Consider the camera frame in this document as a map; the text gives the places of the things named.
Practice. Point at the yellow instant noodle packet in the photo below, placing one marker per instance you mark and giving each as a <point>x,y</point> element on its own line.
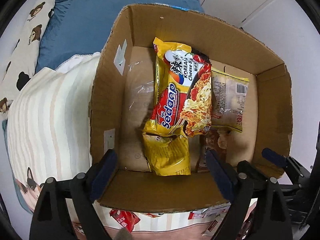
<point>172,100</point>

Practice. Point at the striped cat print blanket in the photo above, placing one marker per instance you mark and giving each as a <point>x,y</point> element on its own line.
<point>50,120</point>

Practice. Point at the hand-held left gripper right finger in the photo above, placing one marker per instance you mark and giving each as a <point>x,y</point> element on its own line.
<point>220,175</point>

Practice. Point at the light blue bed sheet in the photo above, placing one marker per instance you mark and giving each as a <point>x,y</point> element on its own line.
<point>21,197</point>

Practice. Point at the brown cardboard box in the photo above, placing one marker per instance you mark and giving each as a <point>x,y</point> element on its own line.
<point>175,190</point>

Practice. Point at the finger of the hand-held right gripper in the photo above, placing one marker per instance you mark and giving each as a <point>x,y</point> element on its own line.
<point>273,156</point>
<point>248,167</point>

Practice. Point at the yellow crinkled snack packet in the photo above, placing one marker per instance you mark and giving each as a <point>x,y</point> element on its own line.
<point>167,155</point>

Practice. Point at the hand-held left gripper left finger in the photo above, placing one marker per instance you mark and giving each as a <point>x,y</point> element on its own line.
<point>103,175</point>

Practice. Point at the white box with red label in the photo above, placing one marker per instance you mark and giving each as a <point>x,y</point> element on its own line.
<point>215,210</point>

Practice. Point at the bear print pillow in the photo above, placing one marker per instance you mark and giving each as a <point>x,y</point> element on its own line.
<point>27,50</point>

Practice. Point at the white red snack packet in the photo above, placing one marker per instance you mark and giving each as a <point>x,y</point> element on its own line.
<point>212,226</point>

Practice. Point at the clear yellow barcode snack packet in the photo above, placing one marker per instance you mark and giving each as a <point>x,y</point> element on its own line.
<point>230,100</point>

